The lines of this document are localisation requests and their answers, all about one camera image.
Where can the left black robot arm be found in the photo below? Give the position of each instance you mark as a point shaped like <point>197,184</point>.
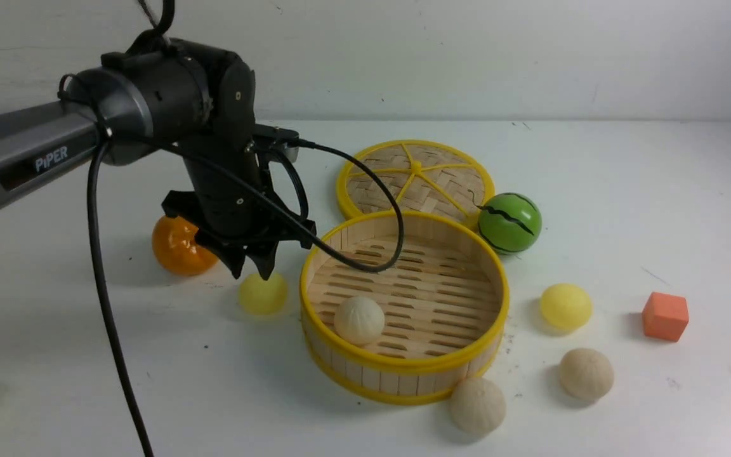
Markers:
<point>157,93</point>

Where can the yellow bun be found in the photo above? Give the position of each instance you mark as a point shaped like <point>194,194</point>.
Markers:
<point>262,297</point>
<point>565,307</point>

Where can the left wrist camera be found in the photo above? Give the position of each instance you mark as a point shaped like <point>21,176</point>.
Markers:
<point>273,138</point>

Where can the white bun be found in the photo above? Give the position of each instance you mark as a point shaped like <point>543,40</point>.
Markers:
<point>477,406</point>
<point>586,374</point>
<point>359,320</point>

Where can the woven bamboo steamer lid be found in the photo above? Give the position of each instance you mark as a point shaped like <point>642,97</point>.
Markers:
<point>422,176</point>

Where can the bamboo steamer tray yellow rim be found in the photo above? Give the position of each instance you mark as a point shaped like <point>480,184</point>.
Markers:
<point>445,303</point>

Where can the orange foam cube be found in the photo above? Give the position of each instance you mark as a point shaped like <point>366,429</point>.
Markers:
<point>665,316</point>

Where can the orange toy tangerine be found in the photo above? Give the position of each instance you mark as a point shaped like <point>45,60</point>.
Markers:
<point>175,249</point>

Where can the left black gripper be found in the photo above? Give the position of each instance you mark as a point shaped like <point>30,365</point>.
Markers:
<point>222,209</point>

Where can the green toy watermelon ball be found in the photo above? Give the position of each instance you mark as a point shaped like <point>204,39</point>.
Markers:
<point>510,223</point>

